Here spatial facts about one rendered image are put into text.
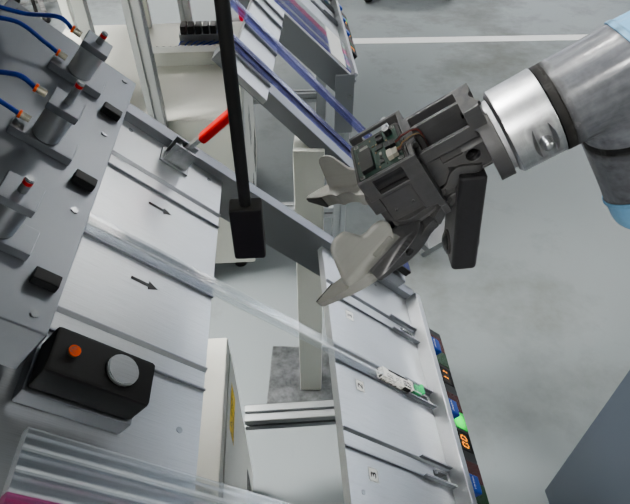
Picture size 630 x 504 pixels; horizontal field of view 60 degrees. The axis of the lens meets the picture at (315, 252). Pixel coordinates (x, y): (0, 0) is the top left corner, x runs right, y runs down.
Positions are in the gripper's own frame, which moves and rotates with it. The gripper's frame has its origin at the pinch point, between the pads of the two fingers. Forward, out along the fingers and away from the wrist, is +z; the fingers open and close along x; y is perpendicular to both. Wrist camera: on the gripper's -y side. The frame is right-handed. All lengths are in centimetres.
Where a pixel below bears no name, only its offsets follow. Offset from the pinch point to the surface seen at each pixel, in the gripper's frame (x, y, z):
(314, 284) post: -47, -48, 28
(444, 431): 5.0, -33.9, 2.0
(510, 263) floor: -95, -128, -9
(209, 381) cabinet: -12.0, -24.6, 35.9
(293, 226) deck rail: -19.0, -10.1, 8.6
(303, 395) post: -45, -85, 55
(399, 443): 8.9, -25.2, 5.1
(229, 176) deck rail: -19.3, 1.8, 10.5
